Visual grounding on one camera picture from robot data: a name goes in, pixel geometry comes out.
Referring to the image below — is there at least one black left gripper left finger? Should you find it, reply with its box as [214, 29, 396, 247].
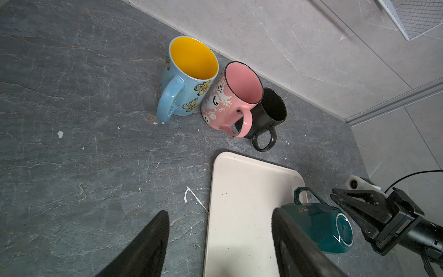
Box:
[97, 210, 170, 277]

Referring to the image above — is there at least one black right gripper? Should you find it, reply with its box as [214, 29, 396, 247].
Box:
[330, 188, 424, 256]

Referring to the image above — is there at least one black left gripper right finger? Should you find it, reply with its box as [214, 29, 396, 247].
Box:
[271, 208, 346, 277]

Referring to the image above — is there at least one dark green mug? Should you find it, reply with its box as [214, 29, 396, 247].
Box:
[282, 187, 354, 254]

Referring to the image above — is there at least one black mug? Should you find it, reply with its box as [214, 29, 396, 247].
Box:
[245, 88, 287, 152]

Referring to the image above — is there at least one pink patterned mug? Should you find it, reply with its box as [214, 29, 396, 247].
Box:
[201, 61, 263, 138]

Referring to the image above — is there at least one blue mug yellow inside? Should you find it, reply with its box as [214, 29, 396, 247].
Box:
[156, 36, 219, 122]

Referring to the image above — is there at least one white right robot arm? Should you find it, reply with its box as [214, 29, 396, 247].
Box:
[330, 188, 443, 277]

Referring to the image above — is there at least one beige tray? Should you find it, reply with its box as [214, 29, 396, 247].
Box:
[203, 152, 305, 277]

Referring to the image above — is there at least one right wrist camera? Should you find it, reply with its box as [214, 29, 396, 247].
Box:
[345, 175, 382, 193]

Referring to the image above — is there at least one aluminium frame rail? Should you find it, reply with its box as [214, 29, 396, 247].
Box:
[345, 77, 443, 127]

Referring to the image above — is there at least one white wire mesh basket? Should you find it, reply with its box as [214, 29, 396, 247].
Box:
[377, 0, 443, 41]

